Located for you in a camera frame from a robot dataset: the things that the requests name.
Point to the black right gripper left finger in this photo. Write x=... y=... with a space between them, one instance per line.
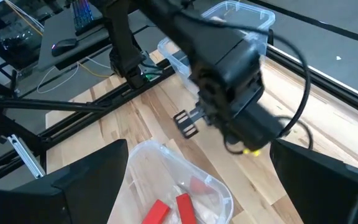
x=73 y=193

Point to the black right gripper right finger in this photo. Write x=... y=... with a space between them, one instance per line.
x=322 y=193

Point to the clear plastic bin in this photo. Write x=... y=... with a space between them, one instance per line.
x=244 y=15
x=154 y=168

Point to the red rectangular block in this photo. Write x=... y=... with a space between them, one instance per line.
x=186 y=208
x=155 y=213

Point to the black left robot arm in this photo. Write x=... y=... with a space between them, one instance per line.
x=197 y=28

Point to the yellow tape tag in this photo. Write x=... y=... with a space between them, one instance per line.
x=255 y=153

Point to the white floor scrap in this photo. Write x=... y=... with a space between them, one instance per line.
x=338 y=58

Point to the black computer mouse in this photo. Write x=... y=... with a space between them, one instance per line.
x=64 y=46

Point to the dark grey desk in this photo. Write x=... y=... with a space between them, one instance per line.
x=57 y=28

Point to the backlit keyboard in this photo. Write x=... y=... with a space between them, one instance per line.
x=82 y=15

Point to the silver aluminium bracket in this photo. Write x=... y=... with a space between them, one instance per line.
x=26 y=155

